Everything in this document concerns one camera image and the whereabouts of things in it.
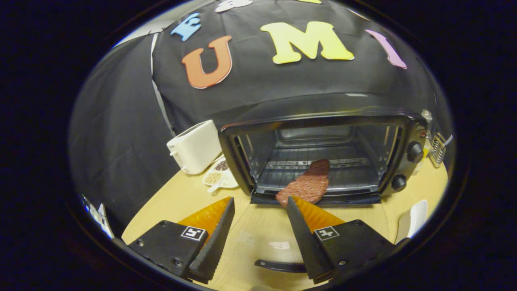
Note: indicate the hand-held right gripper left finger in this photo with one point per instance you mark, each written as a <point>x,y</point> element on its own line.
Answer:
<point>214,242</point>

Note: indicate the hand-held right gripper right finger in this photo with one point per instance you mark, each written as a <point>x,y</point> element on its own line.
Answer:
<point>307,242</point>

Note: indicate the brown meat slice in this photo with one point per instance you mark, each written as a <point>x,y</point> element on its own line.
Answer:
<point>309,184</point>

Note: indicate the black electric oven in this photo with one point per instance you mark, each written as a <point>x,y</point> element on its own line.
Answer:
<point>323,117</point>

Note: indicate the white divided snack dish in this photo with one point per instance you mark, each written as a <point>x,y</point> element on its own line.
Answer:
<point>220,176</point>

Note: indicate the white toaster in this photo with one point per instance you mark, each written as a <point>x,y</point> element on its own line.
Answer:
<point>196,147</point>

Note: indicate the white rectangular plate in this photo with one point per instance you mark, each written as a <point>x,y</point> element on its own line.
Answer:
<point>412,222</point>

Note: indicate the metal spoon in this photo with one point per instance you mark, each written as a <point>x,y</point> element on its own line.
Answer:
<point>448,140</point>

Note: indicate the clear glass bottle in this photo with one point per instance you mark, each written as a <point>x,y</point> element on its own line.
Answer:
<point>427,115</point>

